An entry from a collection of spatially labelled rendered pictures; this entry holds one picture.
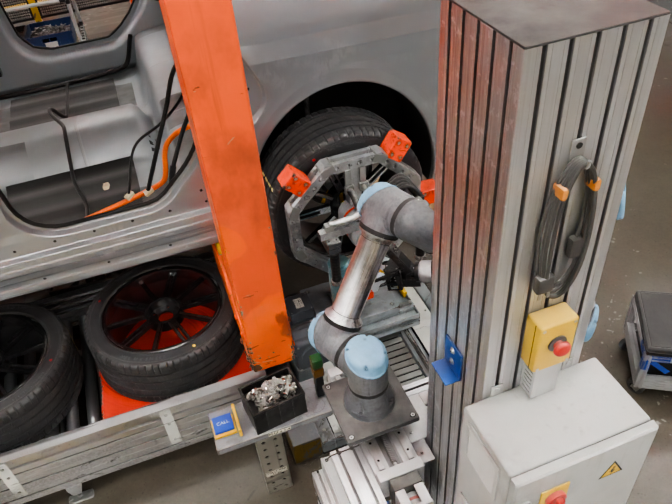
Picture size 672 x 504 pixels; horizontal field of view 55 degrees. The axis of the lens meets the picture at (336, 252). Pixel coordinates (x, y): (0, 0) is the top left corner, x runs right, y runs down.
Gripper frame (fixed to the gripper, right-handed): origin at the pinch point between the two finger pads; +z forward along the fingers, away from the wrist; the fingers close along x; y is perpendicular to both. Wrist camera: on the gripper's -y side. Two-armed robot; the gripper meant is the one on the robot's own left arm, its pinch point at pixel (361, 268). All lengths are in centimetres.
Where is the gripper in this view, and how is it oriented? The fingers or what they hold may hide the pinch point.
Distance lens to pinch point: 225.6
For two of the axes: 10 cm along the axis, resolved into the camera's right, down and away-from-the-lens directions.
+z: -9.5, 0.5, 3.2
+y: 2.2, 8.1, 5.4
